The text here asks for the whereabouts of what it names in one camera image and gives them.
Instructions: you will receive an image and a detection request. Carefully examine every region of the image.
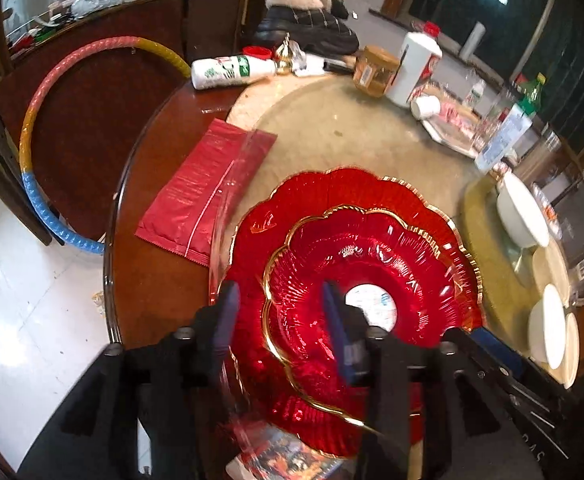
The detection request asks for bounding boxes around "black fur-trimmed jacket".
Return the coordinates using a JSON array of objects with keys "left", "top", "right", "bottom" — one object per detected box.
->
[{"left": 254, "top": 0, "right": 360, "bottom": 56}]

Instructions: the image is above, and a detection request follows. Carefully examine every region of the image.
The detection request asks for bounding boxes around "wooden sideboard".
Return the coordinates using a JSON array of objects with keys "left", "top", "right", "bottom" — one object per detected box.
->
[{"left": 0, "top": 0, "right": 273, "bottom": 211}]

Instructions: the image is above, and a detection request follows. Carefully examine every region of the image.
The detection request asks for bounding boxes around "white spray bottle green label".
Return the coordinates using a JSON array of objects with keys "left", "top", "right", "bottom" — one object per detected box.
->
[{"left": 191, "top": 54, "right": 277, "bottom": 91}]

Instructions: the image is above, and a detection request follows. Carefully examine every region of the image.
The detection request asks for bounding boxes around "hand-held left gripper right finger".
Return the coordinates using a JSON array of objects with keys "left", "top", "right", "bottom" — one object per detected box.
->
[{"left": 322, "top": 280, "right": 527, "bottom": 480}]

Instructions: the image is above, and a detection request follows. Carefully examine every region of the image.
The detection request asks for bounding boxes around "white tube blue label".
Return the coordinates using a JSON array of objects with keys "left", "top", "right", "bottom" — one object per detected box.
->
[{"left": 474, "top": 102, "right": 532, "bottom": 173}]

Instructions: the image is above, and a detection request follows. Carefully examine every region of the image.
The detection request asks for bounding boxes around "gold bell-shaped ornament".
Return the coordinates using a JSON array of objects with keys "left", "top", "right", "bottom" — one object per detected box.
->
[{"left": 273, "top": 32, "right": 295, "bottom": 75}]

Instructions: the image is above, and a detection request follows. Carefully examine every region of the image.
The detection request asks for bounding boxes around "colourful printed box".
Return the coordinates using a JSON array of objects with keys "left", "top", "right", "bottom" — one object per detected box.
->
[{"left": 227, "top": 420, "right": 343, "bottom": 480}]

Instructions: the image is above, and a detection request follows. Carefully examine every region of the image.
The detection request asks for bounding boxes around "small white cup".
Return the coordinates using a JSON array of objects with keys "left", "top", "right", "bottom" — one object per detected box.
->
[{"left": 411, "top": 95, "right": 441, "bottom": 120}]

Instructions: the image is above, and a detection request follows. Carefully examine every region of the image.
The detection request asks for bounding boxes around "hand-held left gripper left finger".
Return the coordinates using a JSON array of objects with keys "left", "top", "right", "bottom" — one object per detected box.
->
[{"left": 17, "top": 280, "right": 243, "bottom": 480}]

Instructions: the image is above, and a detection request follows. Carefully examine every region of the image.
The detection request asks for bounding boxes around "large red scalloped plate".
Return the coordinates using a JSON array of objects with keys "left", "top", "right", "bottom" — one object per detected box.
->
[{"left": 222, "top": 167, "right": 485, "bottom": 461}]

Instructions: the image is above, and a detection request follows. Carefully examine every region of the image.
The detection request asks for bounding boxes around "small red scalloped plate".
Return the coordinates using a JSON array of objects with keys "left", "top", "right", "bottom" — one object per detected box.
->
[{"left": 262, "top": 205, "right": 472, "bottom": 436}]

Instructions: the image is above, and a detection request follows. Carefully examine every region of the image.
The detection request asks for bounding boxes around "pink yellow blue hula hoop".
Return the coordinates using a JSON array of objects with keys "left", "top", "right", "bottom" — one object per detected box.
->
[{"left": 19, "top": 36, "right": 193, "bottom": 256}]

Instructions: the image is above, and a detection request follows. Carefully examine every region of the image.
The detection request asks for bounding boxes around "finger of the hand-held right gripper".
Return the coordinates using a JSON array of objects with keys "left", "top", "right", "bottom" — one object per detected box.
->
[{"left": 444, "top": 327, "right": 567, "bottom": 411}]

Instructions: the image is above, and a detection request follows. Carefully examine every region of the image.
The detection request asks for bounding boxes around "amber plastic jar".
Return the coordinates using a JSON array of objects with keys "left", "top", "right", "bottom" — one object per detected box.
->
[{"left": 353, "top": 45, "right": 401, "bottom": 98}]

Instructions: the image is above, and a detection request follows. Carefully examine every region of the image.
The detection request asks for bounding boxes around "white liquor bottle red cap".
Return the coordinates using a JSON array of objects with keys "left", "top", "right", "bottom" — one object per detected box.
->
[{"left": 386, "top": 22, "right": 443, "bottom": 108}]

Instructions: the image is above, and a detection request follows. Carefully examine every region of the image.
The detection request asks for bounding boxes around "green plastic bottle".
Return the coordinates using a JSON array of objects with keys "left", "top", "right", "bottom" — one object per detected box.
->
[{"left": 516, "top": 74, "right": 547, "bottom": 116}]

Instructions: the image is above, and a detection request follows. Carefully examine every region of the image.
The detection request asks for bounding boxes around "red plastic packet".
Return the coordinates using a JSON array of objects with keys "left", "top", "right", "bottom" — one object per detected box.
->
[{"left": 135, "top": 119, "right": 279, "bottom": 267}]

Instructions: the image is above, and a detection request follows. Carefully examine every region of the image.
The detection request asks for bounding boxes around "white paper roll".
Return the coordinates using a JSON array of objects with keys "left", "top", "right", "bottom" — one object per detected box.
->
[{"left": 459, "top": 22, "right": 486, "bottom": 61}]

